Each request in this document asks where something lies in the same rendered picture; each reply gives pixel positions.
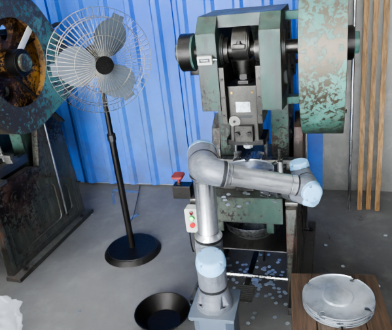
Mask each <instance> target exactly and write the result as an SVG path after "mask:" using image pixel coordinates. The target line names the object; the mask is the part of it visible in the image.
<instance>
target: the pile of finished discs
mask: <svg viewBox="0 0 392 330"><path fill-rule="evenodd" d="M352 279H353V278H352V277H351V276H347V275H343V274H323V275H320V276H316V277H314V278H312V279H311V280H310V281H309V282H308V284H306V285H305V286H304V288H303V291H302V302H303V306H304V309H305V310H306V312H307V313H308V314H309V315H310V316H311V317H312V318H313V319H315V320H316V321H318V322H319V323H322V324H324V325H328V326H330V327H336V328H341V326H342V327H343V328H353V327H358V326H360V325H363V324H365V323H366V322H368V321H369V320H370V319H371V318H372V316H373V315H374V311H375V305H376V301H375V296H374V294H373V292H372V290H371V289H370V288H369V286H367V285H366V284H365V283H363V282H362V281H360V280H358V279H354V280H352Z"/></svg>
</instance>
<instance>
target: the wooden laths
mask: <svg viewBox="0 0 392 330"><path fill-rule="evenodd" d="M369 2H370V0H364V13H363V51H362V71H361V108H360V128H359V166H358V186H357V210H362V193H363V159H364V141H365V107H366V72H367V54H368V20H369ZM379 4H380V0H374V12H373V29H372V61H371V78H370V111H369V127H368V160H367V176H366V208H365V209H366V210H370V201H371V185H372V155H373V140H374V110H375V95H376V65H377V49H378V20H379ZM389 4H390V0H384V8H383V36H382V64H381V79H380V106H379V121H378V149H377V163H376V192H375V206H374V211H379V210H380V189H381V174H382V149H383V123H384V109H385V84H386V69H387V44H388V30H389ZM356 13H357V0H353V25H354V26H355V31H356ZM354 79H355V54H354V59H352V61H351V107H350V131H349V177H348V202H347V209H348V210H350V209H351V167H352V145H353V102H354Z"/></svg>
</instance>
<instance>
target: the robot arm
mask: <svg viewBox="0 0 392 330"><path fill-rule="evenodd" d="M187 157H188V171H189V177H190V178H191V180H193V181H194V194H195V202H196V217H197V225H198V231H197V232H196V234H195V247H196V269H197V275H198V285H199V291H198V296H197V298H196V304H197V307H198V310H199V311H200V312H201V313H203V314H205V315H208V316H220V315H223V314H225V313H227V312H228V311H230V310H231V308H232V307H233V305H234V298H233V295H232V292H231V291H230V289H229V287H228V280H227V273H226V258H225V256H224V249H223V234H222V232H221V231H220V230H219V226H218V215H217V196H216V187H226V186H227V185H231V186H235V187H243V188H248V189H256V190H260V193H261V194H260V196H263V195H267V196H263V197H266V198H270V197H272V196H274V195H275V196H276V198H279V197H282V198H284V199H287V200H290V201H292V202H296V203H299V204H302V205H304V206H308V207H315V206H316V205H318V203H319V201H320V199H321V196H322V194H323V190H322V188H321V185H320V183H319V182H318V181H317V180H316V178H315V177H314V175H313V174H312V172H311V170H310V165H309V162H308V160H307V159H306V158H296V159H294V160H292V161H291V162H290V164H289V165H290V171H291V174H284V173H280V172H273V171H268V170H260V169H256V168H248V167H244V166H237V165H232V164H230V163H229V161H225V160H221V159H218V155H217V148H216V147H215V146H214V144H212V142H210V141H208V140H204V139H200V140H197V141H195V142H193V143H192V144H191V145H190V147H189V148H188V151H187Z"/></svg>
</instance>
